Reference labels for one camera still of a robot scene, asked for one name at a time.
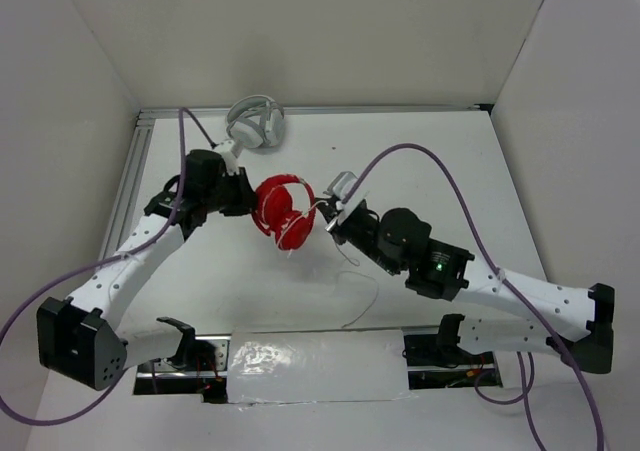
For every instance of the red headphones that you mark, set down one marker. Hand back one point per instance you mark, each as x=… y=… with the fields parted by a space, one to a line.
x=276 y=216

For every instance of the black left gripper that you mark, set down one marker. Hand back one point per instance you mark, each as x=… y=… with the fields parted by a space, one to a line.
x=245 y=192

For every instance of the white grey headphones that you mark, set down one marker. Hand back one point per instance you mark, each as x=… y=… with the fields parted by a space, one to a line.
x=256 y=121

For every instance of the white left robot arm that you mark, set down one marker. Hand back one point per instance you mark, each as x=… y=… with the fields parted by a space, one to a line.
x=81 y=336

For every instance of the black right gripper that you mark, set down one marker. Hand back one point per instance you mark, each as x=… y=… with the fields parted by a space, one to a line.
x=331 y=219

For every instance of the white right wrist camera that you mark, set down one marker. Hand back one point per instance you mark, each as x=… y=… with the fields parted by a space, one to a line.
x=342 y=187

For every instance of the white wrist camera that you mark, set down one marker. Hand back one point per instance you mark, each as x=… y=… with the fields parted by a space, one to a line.
x=230 y=150
x=342 y=187

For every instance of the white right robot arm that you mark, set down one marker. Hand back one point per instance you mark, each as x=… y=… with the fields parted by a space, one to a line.
x=575 y=324

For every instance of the white taped cover panel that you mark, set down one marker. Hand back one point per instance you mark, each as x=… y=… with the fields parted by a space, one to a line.
x=332 y=366

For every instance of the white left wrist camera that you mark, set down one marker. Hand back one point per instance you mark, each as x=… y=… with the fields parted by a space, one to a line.
x=230 y=150

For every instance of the aluminium frame rail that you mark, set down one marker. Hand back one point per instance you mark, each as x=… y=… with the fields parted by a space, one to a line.
x=149 y=114

